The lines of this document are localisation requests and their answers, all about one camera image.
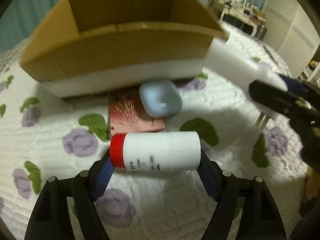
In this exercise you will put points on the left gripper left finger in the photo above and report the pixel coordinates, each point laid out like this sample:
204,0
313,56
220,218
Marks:
50,217

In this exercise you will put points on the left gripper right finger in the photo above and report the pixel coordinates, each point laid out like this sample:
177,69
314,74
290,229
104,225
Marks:
260,217

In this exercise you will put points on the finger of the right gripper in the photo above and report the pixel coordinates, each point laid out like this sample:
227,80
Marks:
301,88
276,99

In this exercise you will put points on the white plug charger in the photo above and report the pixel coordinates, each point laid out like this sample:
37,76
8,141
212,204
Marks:
241,71

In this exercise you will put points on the red cap white bottle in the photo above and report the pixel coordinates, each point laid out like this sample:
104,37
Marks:
156,152

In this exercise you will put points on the light blue earbud case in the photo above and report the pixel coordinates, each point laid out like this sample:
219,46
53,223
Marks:
160,98

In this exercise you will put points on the white louvered wardrobe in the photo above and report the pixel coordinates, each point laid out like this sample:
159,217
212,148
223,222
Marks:
290,33

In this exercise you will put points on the floral quilted bedspread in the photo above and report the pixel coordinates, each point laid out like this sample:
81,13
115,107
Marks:
156,193

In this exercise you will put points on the white dressing table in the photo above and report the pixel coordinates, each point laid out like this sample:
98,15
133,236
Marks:
239,19

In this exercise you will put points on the open cardboard box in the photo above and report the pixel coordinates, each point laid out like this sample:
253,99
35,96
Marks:
86,47

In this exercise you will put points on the green curtain left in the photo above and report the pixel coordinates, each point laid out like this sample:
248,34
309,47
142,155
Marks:
20,19

